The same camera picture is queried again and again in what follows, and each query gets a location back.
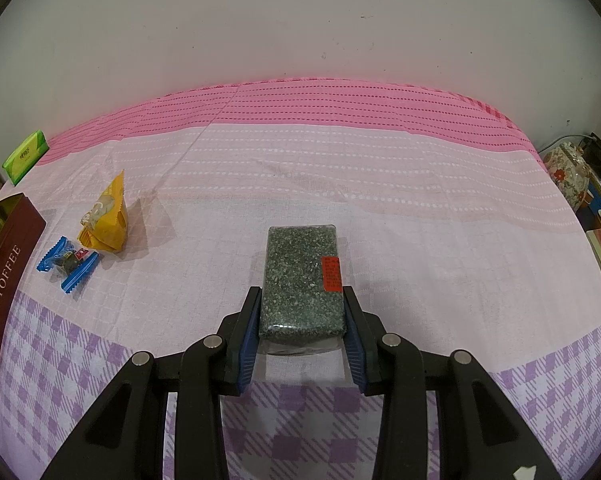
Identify yellow pastry packet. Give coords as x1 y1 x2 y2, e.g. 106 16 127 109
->
77 170 128 253

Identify blue twist-wrapped candy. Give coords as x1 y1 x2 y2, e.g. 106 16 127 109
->
37 237 100 295

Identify black box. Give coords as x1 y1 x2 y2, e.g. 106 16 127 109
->
575 132 601 173

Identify pink purple checked cloth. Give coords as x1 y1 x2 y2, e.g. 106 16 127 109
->
0 77 601 480

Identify green tissue packet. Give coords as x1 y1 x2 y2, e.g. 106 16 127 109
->
3 130 48 186

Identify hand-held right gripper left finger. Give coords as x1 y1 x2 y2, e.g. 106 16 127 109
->
39 286 264 480

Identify brown toffee box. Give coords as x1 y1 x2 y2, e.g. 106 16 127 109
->
0 192 47 401

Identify grey-green sesame block packet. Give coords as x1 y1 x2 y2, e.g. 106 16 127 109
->
257 223 348 357

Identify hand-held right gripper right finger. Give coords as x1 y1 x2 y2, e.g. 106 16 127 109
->
341 285 564 480

